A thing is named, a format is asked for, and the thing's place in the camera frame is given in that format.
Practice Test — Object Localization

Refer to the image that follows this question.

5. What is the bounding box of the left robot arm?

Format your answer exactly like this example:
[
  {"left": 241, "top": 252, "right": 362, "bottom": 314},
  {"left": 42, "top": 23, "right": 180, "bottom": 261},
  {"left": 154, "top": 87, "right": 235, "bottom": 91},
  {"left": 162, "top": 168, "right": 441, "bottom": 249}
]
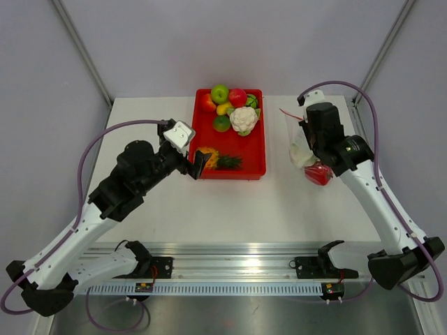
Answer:
[{"left": 6, "top": 140, "right": 211, "bottom": 317}]

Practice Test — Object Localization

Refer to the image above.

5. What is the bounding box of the left frame post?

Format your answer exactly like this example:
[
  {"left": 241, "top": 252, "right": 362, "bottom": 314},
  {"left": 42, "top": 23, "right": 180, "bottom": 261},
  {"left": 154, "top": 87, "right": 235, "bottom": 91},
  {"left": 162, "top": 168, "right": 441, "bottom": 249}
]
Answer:
[{"left": 49, "top": 0, "right": 114, "bottom": 110}]

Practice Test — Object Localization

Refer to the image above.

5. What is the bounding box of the white cauliflower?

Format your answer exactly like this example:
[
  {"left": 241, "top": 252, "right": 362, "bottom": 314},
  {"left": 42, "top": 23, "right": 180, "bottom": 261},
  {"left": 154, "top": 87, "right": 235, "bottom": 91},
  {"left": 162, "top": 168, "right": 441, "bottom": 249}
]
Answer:
[{"left": 226, "top": 107, "right": 261, "bottom": 136}]

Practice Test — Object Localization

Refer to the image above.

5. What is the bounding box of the aluminium mounting rail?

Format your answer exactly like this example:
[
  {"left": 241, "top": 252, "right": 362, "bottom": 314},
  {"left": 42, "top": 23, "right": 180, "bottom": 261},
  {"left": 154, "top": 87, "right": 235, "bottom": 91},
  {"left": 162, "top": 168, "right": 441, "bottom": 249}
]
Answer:
[{"left": 80, "top": 242, "right": 385, "bottom": 297}]

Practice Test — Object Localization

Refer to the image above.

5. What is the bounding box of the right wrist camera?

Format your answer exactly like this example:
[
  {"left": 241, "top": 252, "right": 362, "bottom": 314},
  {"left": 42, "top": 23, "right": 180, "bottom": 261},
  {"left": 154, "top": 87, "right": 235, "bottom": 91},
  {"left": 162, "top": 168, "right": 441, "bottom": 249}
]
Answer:
[{"left": 297, "top": 89, "right": 326, "bottom": 108}]

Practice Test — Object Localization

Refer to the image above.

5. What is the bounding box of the clear zip top bag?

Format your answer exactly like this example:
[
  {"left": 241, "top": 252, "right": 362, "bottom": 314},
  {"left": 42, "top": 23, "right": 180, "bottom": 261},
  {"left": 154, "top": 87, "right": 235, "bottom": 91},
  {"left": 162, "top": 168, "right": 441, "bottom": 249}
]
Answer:
[{"left": 279, "top": 108, "right": 333, "bottom": 186}]

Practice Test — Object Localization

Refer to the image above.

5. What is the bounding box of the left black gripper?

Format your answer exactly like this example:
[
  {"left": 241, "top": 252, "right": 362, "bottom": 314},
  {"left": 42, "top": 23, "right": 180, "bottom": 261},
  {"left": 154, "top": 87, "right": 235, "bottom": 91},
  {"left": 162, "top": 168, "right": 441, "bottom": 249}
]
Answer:
[{"left": 138, "top": 128, "right": 211, "bottom": 194}]

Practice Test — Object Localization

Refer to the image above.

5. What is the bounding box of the green lettuce cabbage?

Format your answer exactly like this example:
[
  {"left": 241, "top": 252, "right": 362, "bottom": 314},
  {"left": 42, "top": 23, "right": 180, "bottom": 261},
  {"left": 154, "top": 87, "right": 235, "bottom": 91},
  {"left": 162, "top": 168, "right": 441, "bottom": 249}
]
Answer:
[{"left": 288, "top": 143, "right": 318, "bottom": 170}]

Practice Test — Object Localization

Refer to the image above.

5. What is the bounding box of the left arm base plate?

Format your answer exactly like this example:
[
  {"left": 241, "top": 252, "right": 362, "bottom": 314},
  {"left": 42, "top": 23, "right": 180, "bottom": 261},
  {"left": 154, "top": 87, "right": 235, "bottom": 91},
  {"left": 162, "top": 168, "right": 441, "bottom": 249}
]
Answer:
[{"left": 116, "top": 256, "right": 174, "bottom": 279}]

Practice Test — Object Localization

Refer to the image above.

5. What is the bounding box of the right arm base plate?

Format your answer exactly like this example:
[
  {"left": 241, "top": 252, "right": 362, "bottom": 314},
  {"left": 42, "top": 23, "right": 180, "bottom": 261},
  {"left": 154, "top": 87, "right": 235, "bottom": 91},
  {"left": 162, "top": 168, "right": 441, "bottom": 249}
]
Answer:
[{"left": 288, "top": 256, "right": 359, "bottom": 280}]

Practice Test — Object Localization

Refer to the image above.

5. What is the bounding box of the yellow pepper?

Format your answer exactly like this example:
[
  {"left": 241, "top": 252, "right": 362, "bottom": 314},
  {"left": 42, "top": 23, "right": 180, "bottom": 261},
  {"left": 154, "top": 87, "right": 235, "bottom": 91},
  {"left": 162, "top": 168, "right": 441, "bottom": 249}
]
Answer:
[{"left": 216, "top": 101, "right": 233, "bottom": 116}]

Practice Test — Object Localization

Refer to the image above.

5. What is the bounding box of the red bell pepper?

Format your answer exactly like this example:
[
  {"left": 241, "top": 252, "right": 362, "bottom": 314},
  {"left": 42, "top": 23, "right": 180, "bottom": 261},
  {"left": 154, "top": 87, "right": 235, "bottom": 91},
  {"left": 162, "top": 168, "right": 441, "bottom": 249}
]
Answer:
[{"left": 304, "top": 162, "right": 333, "bottom": 186}]

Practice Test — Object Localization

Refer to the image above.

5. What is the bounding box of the orange pineapple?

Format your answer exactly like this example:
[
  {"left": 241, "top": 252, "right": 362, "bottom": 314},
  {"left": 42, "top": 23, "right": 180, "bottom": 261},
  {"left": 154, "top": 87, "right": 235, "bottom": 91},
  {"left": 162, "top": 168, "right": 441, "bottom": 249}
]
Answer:
[{"left": 196, "top": 147, "right": 243, "bottom": 171}]

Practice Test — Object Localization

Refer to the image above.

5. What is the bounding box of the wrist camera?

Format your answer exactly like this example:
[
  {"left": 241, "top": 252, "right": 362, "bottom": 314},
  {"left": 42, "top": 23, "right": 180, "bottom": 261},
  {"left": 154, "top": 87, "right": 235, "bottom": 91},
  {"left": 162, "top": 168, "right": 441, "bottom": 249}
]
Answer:
[
  {"left": 297, "top": 89, "right": 326, "bottom": 108},
  {"left": 163, "top": 121, "right": 196, "bottom": 156}
]

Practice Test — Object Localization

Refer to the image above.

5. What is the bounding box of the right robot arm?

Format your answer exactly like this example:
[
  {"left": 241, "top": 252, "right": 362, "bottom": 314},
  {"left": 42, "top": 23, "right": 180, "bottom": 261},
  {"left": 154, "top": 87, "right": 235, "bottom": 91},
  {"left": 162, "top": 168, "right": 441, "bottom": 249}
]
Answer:
[{"left": 299, "top": 101, "right": 445, "bottom": 290}]

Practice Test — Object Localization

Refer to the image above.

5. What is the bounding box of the green apple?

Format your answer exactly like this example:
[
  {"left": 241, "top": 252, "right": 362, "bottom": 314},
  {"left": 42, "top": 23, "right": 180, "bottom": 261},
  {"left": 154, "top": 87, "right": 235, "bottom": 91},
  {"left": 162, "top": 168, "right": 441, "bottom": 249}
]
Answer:
[{"left": 210, "top": 84, "right": 229, "bottom": 105}]

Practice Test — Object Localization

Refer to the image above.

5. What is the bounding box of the frame post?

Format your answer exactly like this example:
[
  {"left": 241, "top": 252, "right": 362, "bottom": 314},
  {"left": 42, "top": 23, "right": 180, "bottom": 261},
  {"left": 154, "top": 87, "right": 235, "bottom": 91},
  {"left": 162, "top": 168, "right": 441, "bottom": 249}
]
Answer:
[
  {"left": 360, "top": 0, "right": 418, "bottom": 91},
  {"left": 49, "top": 0, "right": 114, "bottom": 110}
]

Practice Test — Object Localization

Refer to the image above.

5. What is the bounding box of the red plastic tray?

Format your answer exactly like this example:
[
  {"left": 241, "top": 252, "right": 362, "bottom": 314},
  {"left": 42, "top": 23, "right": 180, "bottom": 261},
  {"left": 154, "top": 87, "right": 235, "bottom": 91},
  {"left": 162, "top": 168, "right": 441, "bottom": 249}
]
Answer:
[{"left": 189, "top": 88, "right": 266, "bottom": 180}]

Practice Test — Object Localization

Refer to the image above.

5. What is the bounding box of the green lime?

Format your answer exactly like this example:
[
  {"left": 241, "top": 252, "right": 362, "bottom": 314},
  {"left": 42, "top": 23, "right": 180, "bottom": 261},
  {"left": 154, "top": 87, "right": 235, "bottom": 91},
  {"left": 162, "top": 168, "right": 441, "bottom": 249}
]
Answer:
[{"left": 212, "top": 115, "right": 231, "bottom": 133}]

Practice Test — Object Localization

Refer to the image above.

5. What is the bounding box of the dark green round vegetable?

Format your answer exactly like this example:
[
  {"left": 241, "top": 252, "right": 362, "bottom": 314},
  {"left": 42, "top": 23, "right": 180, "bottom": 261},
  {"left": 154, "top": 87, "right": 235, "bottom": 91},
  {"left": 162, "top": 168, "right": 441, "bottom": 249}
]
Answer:
[{"left": 245, "top": 94, "right": 258, "bottom": 109}]

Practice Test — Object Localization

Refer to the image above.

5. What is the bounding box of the red apple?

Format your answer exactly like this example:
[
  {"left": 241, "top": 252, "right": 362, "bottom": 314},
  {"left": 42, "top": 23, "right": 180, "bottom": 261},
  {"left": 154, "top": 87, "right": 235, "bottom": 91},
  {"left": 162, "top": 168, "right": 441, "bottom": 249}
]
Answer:
[{"left": 228, "top": 88, "right": 247, "bottom": 108}]

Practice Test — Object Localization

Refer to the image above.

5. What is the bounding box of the right frame post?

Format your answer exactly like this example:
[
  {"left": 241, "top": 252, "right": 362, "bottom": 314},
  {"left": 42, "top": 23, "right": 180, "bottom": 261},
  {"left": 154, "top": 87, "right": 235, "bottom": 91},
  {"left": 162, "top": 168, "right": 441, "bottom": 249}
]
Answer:
[{"left": 360, "top": 0, "right": 418, "bottom": 91}]

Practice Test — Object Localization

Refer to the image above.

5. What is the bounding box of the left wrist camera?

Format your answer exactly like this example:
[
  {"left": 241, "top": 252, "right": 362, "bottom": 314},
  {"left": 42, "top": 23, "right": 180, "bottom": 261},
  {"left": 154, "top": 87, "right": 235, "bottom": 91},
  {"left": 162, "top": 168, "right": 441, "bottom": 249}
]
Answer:
[{"left": 163, "top": 121, "right": 196, "bottom": 156}]

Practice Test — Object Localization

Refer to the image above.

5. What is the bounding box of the red orange peach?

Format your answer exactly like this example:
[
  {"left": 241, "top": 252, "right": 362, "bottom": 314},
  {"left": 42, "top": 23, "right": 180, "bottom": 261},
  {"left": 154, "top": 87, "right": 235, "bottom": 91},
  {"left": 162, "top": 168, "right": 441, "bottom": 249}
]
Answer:
[{"left": 199, "top": 93, "right": 217, "bottom": 113}]

